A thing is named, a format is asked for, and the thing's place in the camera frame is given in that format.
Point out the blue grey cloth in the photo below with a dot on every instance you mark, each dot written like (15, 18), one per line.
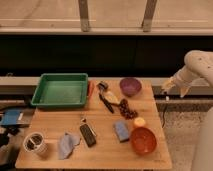
(66, 145)

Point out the green plastic tray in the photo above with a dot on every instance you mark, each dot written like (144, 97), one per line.
(61, 90)

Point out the blue sponge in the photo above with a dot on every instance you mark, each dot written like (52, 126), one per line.
(121, 131)

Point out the blue box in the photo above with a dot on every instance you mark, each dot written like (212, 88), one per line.
(11, 117)

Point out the black remote control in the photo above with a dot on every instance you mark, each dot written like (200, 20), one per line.
(87, 135)

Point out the purple bowl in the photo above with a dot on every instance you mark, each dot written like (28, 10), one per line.
(130, 86)

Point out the orange carrot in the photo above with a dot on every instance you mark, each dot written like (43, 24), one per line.
(90, 89)

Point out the bunch of dark grapes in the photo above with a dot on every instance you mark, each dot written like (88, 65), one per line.
(125, 111)

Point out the orange bowl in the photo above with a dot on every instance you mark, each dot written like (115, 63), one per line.
(143, 141)

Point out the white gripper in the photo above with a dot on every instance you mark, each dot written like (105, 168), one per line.
(183, 78)

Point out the yellow apple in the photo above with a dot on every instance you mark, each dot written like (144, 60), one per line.
(139, 122)

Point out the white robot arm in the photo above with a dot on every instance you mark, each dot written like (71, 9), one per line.
(197, 64)

